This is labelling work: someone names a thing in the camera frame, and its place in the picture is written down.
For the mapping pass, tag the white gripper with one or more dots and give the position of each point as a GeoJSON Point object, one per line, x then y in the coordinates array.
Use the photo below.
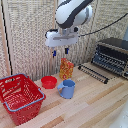
{"type": "Point", "coordinates": [62, 38]}

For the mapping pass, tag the orange mac and cheese carton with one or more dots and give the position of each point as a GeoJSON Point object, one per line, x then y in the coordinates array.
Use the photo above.
{"type": "Point", "coordinates": [66, 69]}

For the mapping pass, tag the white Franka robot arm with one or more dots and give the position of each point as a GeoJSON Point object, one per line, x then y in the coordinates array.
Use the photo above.
{"type": "Point", "coordinates": [71, 12]}

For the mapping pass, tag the red plastic bowl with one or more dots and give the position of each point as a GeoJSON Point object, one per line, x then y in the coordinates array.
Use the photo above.
{"type": "Point", "coordinates": [49, 82]}

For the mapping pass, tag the blue plastic mug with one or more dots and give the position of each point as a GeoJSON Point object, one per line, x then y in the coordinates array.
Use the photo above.
{"type": "Point", "coordinates": [67, 89]}

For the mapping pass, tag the black toaster oven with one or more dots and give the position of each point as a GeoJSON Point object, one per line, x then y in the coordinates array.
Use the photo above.
{"type": "Point", "coordinates": [111, 55]}

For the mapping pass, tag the red plastic shopping basket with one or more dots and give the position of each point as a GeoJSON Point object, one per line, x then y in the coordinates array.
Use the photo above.
{"type": "Point", "coordinates": [20, 98]}

